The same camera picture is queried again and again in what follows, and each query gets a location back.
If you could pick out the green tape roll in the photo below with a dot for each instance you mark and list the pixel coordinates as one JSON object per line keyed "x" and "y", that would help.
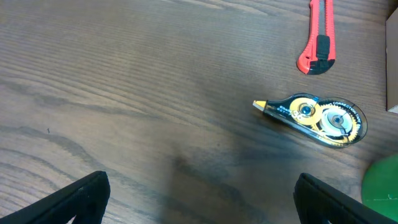
{"x": 379, "y": 187}

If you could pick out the red utility knife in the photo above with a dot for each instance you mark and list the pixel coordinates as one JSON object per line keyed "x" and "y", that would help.
{"x": 319, "y": 55}

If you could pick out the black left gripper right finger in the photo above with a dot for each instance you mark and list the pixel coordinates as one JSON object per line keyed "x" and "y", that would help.
{"x": 319, "y": 203}

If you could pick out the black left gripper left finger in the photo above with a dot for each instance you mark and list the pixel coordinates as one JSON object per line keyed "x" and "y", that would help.
{"x": 82, "y": 202}

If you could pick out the brown cardboard box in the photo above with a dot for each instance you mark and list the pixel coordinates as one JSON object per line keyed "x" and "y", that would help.
{"x": 391, "y": 62}

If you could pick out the yellow black correction tape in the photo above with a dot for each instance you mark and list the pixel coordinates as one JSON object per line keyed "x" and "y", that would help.
{"x": 334, "y": 122}

